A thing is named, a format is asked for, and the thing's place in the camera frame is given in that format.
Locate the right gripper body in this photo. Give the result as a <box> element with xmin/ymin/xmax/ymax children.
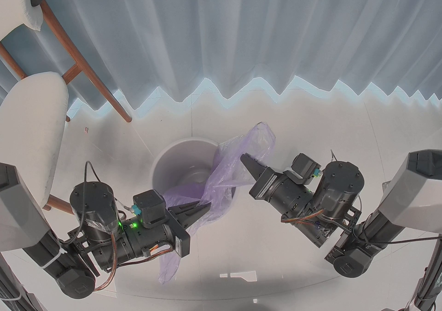
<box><xmin>249</xmin><ymin>167</ymin><xmax>313</xmax><ymax>217</ymax></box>

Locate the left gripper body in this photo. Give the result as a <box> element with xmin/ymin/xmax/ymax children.
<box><xmin>119</xmin><ymin>210</ymin><xmax>190</xmax><ymax>261</ymax></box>

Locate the black cable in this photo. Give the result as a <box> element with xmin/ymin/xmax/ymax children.
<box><xmin>375</xmin><ymin>235</ymin><xmax>442</xmax><ymax>245</ymax></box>
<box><xmin>84</xmin><ymin>161</ymin><xmax>104</xmax><ymax>186</ymax></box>

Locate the white trash bin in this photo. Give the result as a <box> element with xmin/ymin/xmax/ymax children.
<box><xmin>151</xmin><ymin>136</ymin><xmax>240</xmax><ymax>210</ymax></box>

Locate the pale blue curtain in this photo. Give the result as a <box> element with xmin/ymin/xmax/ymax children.
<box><xmin>0</xmin><ymin>0</ymin><xmax>442</xmax><ymax>114</ymax></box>

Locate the purple plastic bag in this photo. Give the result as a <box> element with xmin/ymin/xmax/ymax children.
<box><xmin>158</xmin><ymin>123</ymin><xmax>277</xmax><ymax>284</ymax></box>

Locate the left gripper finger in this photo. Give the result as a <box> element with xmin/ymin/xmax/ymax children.
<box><xmin>169</xmin><ymin>201</ymin><xmax>201</xmax><ymax>217</ymax></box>
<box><xmin>178</xmin><ymin>203</ymin><xmax>211</xmax><ymax>231</ymax></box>

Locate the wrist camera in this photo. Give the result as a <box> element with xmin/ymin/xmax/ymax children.
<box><xmin>285</xmin><ymin>153</ymin><xmax>322</xmax><ymax>186</ymax></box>
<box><xmin>133</xmin><ymin>190</ymin><xmax>167</xmax><ymax>228</ymax></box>

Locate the white padded wooden chair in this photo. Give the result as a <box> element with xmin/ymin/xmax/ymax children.
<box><xmin>0</xmin><ymin>0</ymin><xmax>133</xmax><ymax>216</ymax></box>

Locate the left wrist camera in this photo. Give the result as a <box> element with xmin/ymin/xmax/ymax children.
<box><xmin>133</xmin><ymin>190</ymin><xmax>167</xmax><ymax>228</ymax></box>

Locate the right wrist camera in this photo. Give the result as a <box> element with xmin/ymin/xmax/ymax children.
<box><xmin>285</xmin><ymin>153</ymin><xmax>322</xmax><ymax>186</ymax></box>

